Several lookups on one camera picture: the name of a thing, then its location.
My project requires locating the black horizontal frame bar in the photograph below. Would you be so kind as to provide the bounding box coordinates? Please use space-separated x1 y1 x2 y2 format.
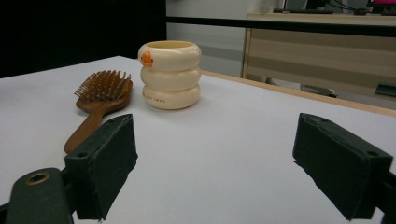
165 16 396 38

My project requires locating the cream ringed cup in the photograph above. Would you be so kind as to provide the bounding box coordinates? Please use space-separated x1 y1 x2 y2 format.
137 40 203 110

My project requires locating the light wooden desk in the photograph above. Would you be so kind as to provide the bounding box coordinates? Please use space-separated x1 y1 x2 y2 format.
241 12 396 104

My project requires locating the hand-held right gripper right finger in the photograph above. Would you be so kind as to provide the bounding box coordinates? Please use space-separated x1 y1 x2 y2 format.
292 112 394 221

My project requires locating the translucent plastic cup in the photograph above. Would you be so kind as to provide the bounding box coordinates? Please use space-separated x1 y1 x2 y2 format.
258 0 275 15

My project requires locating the wooden hairbrush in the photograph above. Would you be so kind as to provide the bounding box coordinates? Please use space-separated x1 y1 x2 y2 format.
64 69 134 155

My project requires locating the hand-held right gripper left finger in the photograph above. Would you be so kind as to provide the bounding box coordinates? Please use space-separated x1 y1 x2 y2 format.
64 113 138 220

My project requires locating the black curtain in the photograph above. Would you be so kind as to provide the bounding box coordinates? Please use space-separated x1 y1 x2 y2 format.
0 0 167 78

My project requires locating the white cabinet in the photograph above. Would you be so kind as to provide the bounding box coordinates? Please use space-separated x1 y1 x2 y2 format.
165 21 250 78

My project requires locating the black keyboard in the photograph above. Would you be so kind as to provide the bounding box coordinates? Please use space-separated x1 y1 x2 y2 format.
273 7 334 15

